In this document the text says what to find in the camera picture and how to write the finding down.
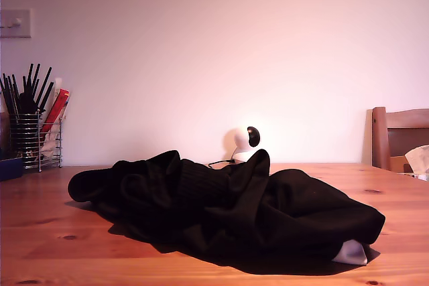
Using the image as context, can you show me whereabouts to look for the white tissue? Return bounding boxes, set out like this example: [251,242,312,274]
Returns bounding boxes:
[404,144,429,175]

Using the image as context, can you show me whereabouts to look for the white paper sleeve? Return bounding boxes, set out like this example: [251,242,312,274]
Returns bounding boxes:
[52,77,65,99]

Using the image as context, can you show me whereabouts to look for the white light switch plate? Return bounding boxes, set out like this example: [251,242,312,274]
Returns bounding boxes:
[0,8,33,39]

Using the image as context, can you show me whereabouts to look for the tan cardboard box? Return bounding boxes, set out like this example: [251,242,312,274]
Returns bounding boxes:
[389,154,414,173]

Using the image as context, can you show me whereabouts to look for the wooden chair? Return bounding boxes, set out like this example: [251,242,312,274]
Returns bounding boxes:
[371,106,429,173]

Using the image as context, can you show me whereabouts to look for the white round webcam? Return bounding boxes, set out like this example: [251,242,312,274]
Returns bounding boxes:
[233,125,262,163]

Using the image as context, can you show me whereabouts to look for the red paper packet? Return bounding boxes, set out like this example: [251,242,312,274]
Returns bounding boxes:
[40,88,70,133]

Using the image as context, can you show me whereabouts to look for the black shorts with white hem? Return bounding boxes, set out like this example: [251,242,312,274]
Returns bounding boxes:
[67,149,386,267]

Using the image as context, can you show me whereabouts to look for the blue box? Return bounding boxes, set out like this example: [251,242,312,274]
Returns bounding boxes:
[0,157,24,182]

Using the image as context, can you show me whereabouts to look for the metal wire utensil holder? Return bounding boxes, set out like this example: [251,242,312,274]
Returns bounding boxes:
[8,113,64,170]

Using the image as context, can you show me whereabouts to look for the thin black webcam cable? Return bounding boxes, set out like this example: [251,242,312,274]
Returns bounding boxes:
[207,159,237,169]

